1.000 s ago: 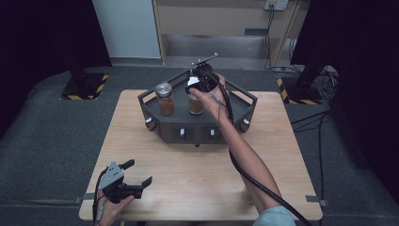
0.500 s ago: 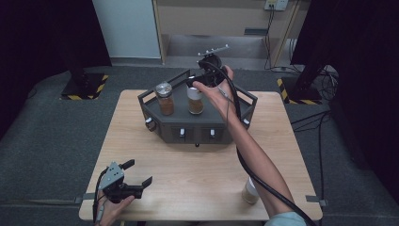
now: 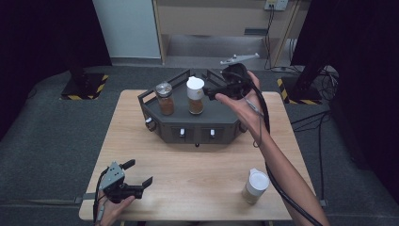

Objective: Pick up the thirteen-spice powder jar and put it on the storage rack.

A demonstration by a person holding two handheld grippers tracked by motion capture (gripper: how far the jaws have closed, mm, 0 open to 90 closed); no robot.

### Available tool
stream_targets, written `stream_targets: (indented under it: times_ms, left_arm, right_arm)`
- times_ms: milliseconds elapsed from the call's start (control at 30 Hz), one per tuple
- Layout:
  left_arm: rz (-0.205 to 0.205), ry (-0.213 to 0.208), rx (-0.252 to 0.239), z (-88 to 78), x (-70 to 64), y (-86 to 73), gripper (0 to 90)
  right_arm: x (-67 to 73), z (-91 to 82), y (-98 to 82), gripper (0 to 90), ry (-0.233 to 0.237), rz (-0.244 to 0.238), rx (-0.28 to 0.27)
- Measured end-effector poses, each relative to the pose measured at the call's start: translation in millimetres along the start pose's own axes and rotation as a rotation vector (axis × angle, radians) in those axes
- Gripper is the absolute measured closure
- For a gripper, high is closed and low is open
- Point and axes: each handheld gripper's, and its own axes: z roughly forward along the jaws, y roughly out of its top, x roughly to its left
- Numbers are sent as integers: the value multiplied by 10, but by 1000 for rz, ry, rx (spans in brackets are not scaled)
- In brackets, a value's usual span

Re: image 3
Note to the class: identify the person's right hand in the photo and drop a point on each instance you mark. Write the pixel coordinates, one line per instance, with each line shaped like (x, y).
(247, 114)

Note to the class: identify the white wall socket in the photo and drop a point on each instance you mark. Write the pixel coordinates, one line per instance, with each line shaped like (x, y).
(276, 4)

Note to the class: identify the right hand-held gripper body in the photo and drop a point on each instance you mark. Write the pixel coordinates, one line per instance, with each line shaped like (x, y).
(236, 81)

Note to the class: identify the dark grey seasoning rack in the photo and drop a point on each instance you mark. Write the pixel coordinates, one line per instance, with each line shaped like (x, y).
(188, 128)

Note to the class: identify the person's left hand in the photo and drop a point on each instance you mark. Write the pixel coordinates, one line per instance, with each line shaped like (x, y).
(109, 212)

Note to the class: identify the dark metal bracket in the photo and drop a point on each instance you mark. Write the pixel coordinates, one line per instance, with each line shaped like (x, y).
(255, 31)

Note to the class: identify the black curtain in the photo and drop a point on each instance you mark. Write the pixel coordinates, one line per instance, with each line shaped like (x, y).
(37, 37)
(360, 47)

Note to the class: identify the silver-lidded glass spice jar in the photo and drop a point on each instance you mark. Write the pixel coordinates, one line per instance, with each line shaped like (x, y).
(165, 100)

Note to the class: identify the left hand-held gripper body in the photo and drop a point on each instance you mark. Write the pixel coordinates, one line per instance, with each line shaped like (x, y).
(120, 190)

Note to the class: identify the white panel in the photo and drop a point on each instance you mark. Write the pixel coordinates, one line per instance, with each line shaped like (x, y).
(128, 28)

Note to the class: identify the white-lidded spice jar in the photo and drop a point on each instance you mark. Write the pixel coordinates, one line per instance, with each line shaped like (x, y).
(255, 185)
(195, 91)

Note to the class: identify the grey table edge clamp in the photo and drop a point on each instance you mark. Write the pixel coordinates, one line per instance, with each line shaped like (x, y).
(84, 198)
(323, 203)

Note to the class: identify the black stand with striped base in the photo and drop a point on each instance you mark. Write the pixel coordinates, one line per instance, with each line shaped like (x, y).
(309, 91)
(83, 89)

